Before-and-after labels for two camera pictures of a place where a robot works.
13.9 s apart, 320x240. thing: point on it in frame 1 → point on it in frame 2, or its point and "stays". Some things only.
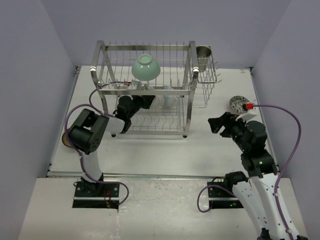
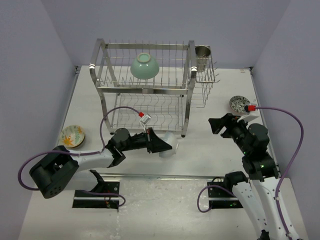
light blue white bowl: [170, 101] → [171, 138]
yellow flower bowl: [155, 102] → [72, 136]
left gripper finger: [148, 100] → [158, 147]
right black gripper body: [234, 128] stays
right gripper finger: [217, 122] stays
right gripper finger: [215, 127] stays
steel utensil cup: [203, 52] stays
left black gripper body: [137, 102] → [140, 141]
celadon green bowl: [146, 68] stays
